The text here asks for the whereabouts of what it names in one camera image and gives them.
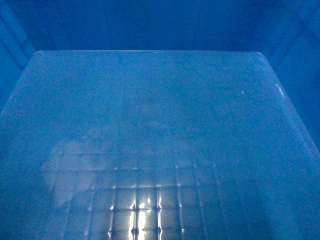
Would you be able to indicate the large blue plastic crate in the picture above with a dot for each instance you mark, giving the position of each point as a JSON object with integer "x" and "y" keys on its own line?
{"x": 159, "y": 119}

